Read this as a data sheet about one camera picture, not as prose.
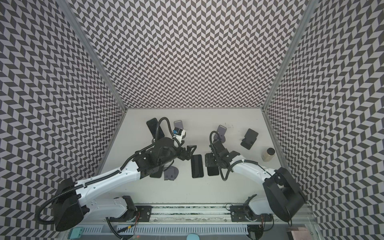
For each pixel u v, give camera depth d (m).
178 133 0.64
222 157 0.66
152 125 0.93
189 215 0.74
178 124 1.20
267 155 0.86
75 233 0.66
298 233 0.65
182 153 0.65
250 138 0.94
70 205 0.38
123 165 0.50
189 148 0.66
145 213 0.72
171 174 0.82
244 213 0.65
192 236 0.67
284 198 0.42
